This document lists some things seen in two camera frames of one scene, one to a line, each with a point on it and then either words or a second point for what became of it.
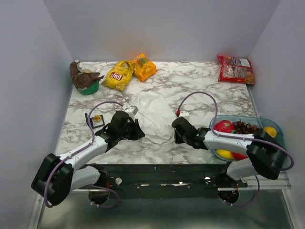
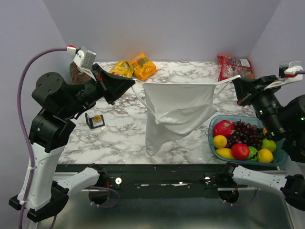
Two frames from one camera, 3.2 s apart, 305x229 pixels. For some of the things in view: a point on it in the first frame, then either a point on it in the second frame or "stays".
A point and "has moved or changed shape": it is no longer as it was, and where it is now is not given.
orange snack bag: [143, 68] stays
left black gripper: [137, 132] → [112, 86]
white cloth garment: [156, 117] has moved or changed shape
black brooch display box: [96, 121] stays
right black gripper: [177, 140] → [246, 88]
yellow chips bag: [118, 76] stays
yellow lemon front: [225, 154] stays
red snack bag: [235, 69] stays
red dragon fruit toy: [225, 126] stays
